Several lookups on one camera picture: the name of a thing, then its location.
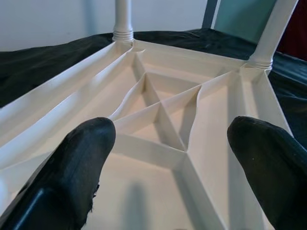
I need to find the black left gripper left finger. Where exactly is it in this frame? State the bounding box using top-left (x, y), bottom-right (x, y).
top-left (0, 116), bottom-right (116, 230)

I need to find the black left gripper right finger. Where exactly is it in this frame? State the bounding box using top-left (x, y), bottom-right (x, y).
top-left (226, 115), bottom-right (307, 230)

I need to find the white plastic table top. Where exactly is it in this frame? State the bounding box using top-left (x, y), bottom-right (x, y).
top-left (0, 39), bottom-right (295, 230)

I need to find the white plastic table leg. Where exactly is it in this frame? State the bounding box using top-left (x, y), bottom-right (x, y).
top-left (112, 0), bottom-right (134, 45)
top-left (248, 0), bottom-right (300, 70)

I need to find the black plastic sheet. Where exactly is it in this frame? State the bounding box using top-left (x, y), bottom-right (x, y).
top-left (0, 27), bottom-right (307, 144)

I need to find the dark red cloth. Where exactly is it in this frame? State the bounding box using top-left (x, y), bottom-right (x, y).
top-left (277, 0), bottom-right (307, 58)

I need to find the white board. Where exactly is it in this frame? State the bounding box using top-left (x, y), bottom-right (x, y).
top-left (0, 0), bottom-right (208, 52)

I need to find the dark grey pillar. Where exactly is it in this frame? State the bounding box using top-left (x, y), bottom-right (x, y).
top-left (202, 0), bottom-right (222, 29)

